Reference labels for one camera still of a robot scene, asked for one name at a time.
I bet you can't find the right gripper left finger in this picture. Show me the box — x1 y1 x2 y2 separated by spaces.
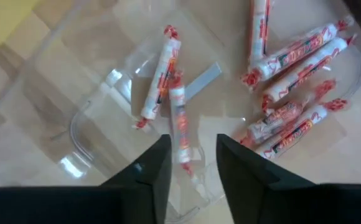
0 134 172 224

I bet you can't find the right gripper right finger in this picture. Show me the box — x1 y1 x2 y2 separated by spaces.
216 133 361 224

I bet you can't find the clear plastic bin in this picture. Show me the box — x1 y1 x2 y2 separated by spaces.
0 0 361 223

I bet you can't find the yellow plastic bin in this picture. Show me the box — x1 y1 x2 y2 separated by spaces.
0 0 42 52

